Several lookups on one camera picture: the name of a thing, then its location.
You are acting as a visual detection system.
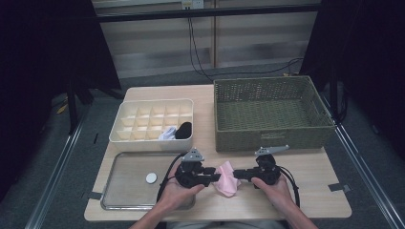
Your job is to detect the black curtain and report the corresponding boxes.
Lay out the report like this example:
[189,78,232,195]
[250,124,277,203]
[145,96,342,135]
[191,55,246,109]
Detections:
[0,0,122,201]
[299,0,405,160]

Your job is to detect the person's left hand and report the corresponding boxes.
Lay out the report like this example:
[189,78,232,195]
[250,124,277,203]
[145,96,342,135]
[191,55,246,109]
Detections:
[157,166,205,214]

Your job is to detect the black wall cable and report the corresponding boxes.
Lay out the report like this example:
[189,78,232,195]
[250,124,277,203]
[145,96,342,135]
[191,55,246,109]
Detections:
[187,17,305,83]

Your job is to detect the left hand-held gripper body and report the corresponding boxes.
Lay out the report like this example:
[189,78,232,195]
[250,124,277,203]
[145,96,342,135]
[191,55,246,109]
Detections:
[174,147,208,189]

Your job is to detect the right hand-held gripper cable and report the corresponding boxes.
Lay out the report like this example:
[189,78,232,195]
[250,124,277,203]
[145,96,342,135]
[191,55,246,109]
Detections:
[279,165,301,208]

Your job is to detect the person's right hand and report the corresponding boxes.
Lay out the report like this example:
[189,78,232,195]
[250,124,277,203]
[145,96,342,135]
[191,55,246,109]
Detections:
[250,175,295,213]

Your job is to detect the clear plastic lid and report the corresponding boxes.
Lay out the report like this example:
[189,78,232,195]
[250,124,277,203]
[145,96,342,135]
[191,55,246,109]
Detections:
[100,151,198,212]

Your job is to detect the white wall socket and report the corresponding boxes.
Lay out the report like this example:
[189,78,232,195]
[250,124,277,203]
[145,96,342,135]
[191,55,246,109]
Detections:
[181,0,204,10]

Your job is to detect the black metal stand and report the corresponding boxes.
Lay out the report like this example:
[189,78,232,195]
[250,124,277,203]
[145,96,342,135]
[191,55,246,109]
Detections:
[329,73,348,123]
[65,75,125,135]

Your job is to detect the green woven basket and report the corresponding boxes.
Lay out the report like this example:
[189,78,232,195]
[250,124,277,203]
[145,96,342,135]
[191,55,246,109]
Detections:
[213,74,336,153]

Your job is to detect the cream divided storage box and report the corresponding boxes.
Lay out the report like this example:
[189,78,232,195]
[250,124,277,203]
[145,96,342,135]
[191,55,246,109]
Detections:
[108,98,195,153]

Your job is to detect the metal floor rail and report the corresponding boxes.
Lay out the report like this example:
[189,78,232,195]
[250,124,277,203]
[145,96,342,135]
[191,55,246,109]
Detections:
[25,104,94,229]
[319,94,405,229]

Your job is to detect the black horizontal bar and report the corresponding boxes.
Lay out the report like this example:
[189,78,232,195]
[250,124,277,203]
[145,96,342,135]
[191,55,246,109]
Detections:
[95,3,323,23]

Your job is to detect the black sock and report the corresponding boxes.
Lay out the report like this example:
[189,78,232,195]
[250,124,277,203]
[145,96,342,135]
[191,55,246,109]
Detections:
[178,121,193,135]
[174,121,193,140]

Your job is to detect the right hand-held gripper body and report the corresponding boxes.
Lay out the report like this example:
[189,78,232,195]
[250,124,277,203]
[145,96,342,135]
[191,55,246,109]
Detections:
[251,144,290,186]

